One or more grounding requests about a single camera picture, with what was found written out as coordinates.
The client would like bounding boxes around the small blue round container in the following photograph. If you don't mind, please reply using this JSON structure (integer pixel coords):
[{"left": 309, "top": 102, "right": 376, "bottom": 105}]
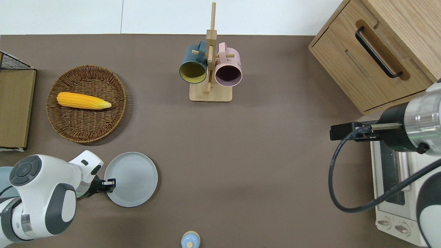
[{"left": 181, "top": 231, "right": 201, "bottom": 248}]

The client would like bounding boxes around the black cabinet drawer handle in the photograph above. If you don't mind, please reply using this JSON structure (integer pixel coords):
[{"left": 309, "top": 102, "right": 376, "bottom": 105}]
[{"left": 355, "top": 26, "right": 403, "bottom": 79}]

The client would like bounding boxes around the gray round plate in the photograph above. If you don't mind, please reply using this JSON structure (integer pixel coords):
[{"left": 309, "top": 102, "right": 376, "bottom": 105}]
[{"left": 104, "top": 152, "right": 158, "bottom": 208}]

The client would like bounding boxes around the wire and wood shelf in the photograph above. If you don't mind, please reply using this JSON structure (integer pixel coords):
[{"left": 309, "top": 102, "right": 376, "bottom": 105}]
[{"left": 0, "top": 51, "right": 37, "bottom": 152}]

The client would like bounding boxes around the wooden mug rack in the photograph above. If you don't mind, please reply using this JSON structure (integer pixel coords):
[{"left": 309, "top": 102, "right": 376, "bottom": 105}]
[{"left": 189, "top": 2, "right": 233, "bottom": 102}]

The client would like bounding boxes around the wooden drawer cabinet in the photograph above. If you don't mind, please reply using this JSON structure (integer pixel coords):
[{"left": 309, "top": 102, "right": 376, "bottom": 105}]
[{"left": 308, "top": 0, "right": 441, "bottom": 116}]

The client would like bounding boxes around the pink mug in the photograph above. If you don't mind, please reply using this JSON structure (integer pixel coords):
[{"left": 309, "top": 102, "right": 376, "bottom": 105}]
[{"left": 214, "top": 42, "right": 243, "bottom": 87}]

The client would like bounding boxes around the teal mug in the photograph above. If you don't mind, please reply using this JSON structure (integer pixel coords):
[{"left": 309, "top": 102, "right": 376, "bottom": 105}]
[{"left": 179, "top": 40, "right": 209, "bottom": 84}]

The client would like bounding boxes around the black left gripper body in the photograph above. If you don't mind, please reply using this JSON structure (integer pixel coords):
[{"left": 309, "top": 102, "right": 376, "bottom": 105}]
[{"left": 86, "top": 175, "right": 104, "bottom": 197}]

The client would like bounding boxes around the round wicker basket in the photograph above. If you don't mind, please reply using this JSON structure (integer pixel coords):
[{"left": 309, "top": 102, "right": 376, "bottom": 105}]
[{"left": 46, "top": 65, "right": 128, "bottom": 144}]

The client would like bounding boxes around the yellow corn cob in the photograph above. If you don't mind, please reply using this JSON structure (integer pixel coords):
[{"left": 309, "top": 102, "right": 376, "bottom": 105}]
[{"left": 57, "top": 92, "right": 112, "bottom": 110}]

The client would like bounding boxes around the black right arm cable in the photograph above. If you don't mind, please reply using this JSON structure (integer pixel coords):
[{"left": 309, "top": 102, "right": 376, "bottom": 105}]
[{"left": 328, "top": 123, "right": 441, "bottom": 213}]

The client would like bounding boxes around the brown table mat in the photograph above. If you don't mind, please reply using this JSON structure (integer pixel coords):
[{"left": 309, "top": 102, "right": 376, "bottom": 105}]
[{"left": 0, "top": 34, "right": 441, "bottom": 248}]

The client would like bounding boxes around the white toaster oven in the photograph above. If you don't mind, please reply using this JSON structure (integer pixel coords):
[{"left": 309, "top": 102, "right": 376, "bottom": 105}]
[{"left": 370, "top": 139, "right": 441, "bottom": 247}]

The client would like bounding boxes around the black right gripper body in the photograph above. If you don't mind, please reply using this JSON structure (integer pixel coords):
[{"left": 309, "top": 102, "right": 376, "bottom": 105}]
[{"left": 378, "top": 103, "right": 429, "bottom": 154}]

